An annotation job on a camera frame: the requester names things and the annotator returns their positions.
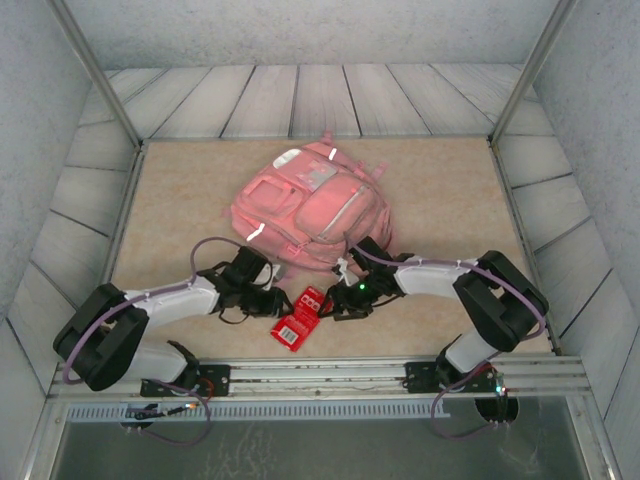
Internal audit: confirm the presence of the red packet with barcode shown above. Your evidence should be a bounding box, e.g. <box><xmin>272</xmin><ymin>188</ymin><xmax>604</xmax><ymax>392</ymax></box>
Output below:
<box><xmin>269</xmin><ymin>284</ymin><xmax>327</xmax><ymax>354</ymax></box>

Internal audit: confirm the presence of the pink school backpack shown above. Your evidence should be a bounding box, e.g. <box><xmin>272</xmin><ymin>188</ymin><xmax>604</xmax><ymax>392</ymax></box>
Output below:
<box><xmin>218</xmin><ymin>129</ymin><xmax>397</xmax><ymax>282</ymax></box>

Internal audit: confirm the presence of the grey metal sheet panel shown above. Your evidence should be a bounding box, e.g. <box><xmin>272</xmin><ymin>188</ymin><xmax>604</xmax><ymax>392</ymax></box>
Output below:
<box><xmin>22</xmin><ymin>399</ymin><xmax>621</xmax><ymax>480</ymax></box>

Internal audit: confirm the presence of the black adapter with LED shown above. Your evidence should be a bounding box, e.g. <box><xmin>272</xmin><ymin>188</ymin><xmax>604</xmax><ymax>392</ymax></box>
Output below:
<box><xmin>122</xmin><ymin>402</ymin><xmax>199</xmax><ymax>419</ymax></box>

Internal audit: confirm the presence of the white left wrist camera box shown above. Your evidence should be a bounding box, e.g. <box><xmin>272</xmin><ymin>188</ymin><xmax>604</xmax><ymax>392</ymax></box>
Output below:
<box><xmin>266</xmin><ymin>260</ymin><xmax>287</xmax><ymax>290</ymax></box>

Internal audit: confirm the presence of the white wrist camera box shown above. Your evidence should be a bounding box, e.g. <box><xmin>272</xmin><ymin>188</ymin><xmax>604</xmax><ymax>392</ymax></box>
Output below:
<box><xmin>266</xmin><ymin>260</ymin><xmax>287</xmax><ymax>290</ymax></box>
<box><xmin>331</xmin><ymin>255</ymin><xmax>360</xmax><ymax>285</ymax></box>

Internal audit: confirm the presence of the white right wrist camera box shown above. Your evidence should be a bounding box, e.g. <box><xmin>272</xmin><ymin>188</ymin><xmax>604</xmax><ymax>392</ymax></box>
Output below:
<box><xmin>331</xmin><ymin>255</ymin><xmax>360</xmax><ymax>285</ymax></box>

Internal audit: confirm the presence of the aluminium mounting rail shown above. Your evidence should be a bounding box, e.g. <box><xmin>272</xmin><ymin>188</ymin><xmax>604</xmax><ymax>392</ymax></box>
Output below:
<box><xmin>48</xmin><ymin>355</ymin><xmax>594</xmax><ymax>401</ymax></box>

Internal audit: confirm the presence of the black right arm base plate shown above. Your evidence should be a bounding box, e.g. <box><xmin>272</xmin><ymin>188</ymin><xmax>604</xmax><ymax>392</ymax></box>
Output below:
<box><xmin>402</xmin><ymin>360</ymin><xmax>451</xmax><ymax>396</ymax></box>

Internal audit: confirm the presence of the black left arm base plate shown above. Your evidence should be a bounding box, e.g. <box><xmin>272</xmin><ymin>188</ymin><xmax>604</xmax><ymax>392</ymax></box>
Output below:
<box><xmin>138</xmin><ymin>363</ymin><xmax>233</xmax><ymax>399</ymax></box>

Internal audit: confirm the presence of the white slotted cable duct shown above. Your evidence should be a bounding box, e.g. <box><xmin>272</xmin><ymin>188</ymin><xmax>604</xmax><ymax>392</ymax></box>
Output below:
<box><xmin>64</xmin><ymin>398</ymin><xmax>454</xmax><ymax>422</ymax></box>

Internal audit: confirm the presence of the aluminium table side rail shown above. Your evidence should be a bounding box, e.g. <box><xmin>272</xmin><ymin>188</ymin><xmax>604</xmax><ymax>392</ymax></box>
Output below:
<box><xmin>79</xmin><ymin>140</ymin><xmax>149</xmax><ymax>361</ymax></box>
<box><xmin>487</xmin><ymin>139</ymin><xmax>561</xmax><ymax>356</ymax></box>

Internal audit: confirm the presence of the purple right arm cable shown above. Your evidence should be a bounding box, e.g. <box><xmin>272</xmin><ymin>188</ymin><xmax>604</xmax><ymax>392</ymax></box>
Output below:
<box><xmin>343</xmin><ymin>231</ymin><xmax>547</xmax><ymax>442</ymax></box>

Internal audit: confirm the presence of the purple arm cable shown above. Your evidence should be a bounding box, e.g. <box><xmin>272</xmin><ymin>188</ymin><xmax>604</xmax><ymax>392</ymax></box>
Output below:
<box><xmin>62</xmin><ymin>236</ymin><xmax>249</xmax><ymax>446</ymax></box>
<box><xmin>343</xmin><ymin>231</ymin><xmax>547</xmax><ymax>442</ymax></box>

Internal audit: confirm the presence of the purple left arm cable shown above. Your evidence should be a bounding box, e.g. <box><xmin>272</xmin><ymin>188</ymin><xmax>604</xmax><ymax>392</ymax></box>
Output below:
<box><xmin>62</xmin><ymin>236</ymin><xmax>249</xmax><ymax>446</ymax></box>

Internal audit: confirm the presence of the aluminium frame post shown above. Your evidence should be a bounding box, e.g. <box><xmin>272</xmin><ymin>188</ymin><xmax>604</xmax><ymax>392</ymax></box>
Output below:
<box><xmin>488</xmin><ymin>0</ymin><xmax>581</xmax><ymax>149</ymax></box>
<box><xmin>47</xmin><ymin>0</ymin><xmax>146</xmax><ymax>150</ymax></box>

